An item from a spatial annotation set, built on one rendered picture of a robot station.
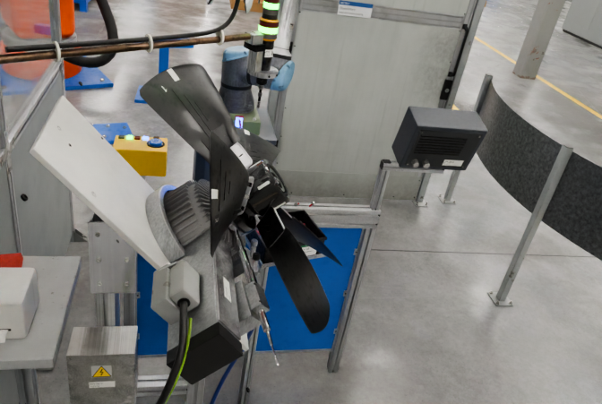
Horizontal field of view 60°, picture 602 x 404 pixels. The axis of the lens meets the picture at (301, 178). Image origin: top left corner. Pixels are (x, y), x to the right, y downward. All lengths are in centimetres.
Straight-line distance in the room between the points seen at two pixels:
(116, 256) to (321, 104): 224
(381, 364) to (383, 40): 182
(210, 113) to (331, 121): 214
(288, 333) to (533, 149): 158
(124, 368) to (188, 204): 42
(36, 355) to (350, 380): 149
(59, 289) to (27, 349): 20
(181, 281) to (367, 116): 253
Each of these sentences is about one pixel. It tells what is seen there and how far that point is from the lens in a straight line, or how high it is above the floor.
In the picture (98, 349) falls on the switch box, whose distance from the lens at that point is 137.
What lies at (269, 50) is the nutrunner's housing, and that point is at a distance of 122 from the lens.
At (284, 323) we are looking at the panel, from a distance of 223.
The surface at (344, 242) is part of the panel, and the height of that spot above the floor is 70.
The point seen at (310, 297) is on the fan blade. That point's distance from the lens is 119.
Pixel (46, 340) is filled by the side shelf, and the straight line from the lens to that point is 138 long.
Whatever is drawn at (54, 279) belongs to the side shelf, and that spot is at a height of 86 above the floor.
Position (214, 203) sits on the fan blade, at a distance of 95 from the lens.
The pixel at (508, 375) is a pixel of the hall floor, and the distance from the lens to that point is 282.
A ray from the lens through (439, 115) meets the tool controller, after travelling 185.
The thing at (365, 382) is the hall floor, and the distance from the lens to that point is 250.
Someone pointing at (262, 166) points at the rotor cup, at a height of 126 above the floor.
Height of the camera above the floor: 184
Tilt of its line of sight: 29 degrees down
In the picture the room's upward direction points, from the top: 10 degrees clockwise
